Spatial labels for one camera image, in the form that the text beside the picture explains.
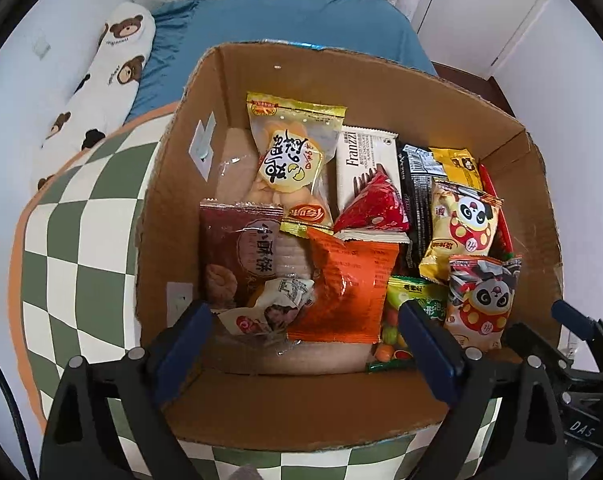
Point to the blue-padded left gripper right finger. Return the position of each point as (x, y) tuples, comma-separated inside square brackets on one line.
[(527, 440)]

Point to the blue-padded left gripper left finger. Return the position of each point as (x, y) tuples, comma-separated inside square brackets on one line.
[(81, 440)]

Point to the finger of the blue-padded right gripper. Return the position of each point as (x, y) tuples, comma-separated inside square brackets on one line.
[(571, 318)]

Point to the red panda snack packet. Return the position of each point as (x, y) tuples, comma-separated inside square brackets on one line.
[(481, 296)]

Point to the red white snack packet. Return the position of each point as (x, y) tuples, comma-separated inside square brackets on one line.
[(502, 246)]

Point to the yellow panda snack packet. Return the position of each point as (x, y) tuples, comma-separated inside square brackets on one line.
[(464, 224)]

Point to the black yellow snack bag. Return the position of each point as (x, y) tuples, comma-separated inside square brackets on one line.
[(419, 168)]

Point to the orange snack packet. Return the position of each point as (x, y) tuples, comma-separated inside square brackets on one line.
[(351, 279)]

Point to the red triangular snack packet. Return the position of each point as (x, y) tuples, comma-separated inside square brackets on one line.
[(377, 207)]

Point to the brown snack packet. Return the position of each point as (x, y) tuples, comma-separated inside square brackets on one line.
[(241, 247)]

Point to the white Franzzi wafer pack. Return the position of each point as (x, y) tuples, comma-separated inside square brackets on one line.
[(360, 153)]

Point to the yellow biscuit snack bag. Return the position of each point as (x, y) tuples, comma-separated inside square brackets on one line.
[(295, 141)]

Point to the clear small cookie packet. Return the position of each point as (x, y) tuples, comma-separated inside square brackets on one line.
[(275, 306)]

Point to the green white checkered mat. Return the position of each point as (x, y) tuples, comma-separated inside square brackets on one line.
[(72, 291)]

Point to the cardboard milk box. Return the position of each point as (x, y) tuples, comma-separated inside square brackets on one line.
[(287, 373)]

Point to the white door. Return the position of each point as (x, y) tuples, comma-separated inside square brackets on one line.
[(471, 35)]

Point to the bear print long pillow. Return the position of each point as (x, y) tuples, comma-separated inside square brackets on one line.
[(104, 96)]

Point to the blue bed sheet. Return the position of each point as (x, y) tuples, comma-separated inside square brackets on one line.
[(186, 29)]

